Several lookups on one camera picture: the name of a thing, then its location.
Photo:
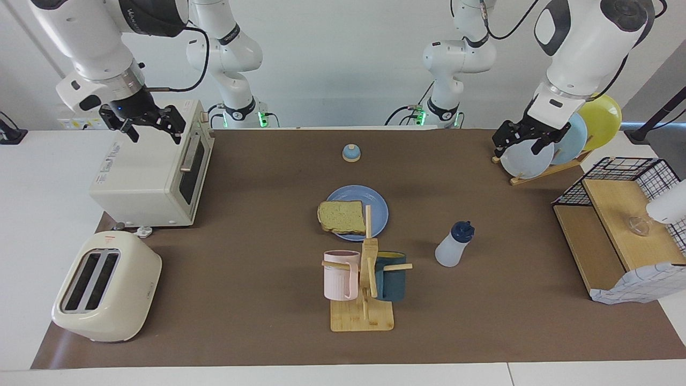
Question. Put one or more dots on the brown table mat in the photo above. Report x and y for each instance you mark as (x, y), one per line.
(241, 279)

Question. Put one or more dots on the wooden mug tree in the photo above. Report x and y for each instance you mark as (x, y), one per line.
(362, 321)

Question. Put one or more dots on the light blue plate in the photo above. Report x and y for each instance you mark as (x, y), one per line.
(573, 142)

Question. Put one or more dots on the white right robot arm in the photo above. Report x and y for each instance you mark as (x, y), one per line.
(91, 43)

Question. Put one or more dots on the yellow plate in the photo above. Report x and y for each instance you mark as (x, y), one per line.
(603, 120)

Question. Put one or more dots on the black desk clamp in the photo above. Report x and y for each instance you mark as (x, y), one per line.
(12, 134)

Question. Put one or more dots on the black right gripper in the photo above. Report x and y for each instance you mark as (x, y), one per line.
(131, 104)

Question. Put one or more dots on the black camera stand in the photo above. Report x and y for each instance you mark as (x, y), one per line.
(656, 115)

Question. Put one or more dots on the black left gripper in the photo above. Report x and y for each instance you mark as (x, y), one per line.
(541, 127)

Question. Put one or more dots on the white cylindrical device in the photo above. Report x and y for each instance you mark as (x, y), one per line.
(667, 206)

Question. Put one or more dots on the white checked cloth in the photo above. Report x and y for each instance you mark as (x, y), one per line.
(643, 281)

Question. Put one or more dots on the wooden plate rack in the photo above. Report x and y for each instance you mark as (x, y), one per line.
(541, 176)

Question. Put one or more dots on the pale grey plate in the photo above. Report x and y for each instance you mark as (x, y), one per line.
(525, 163)

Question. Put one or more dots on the toasted bread slice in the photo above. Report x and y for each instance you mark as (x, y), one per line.
(340, 217)

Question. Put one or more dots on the white wall socket strip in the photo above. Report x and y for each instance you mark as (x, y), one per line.
(72, 122)

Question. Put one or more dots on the pink ribbed mug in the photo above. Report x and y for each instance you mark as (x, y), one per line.
(337, 279)

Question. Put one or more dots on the cream two-slot toaster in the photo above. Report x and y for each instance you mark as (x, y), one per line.
(115, 292)

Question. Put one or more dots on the blue round plate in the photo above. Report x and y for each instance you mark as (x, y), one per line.
(378, 209)

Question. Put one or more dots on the white toaster oven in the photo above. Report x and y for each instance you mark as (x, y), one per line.
(144, 171)

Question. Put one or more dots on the dark teal mug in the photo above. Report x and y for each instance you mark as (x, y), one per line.
(391, 281)

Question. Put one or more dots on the wooden two-tier shelf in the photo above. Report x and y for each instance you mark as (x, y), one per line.
(616, 203)

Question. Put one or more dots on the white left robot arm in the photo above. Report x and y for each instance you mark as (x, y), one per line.
(584, 48)

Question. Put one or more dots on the clear glass cup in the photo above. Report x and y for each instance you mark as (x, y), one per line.
(638, 226)

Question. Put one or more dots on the translucent squeeze bottle blue cap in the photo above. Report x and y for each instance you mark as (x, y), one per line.
(450, 252)

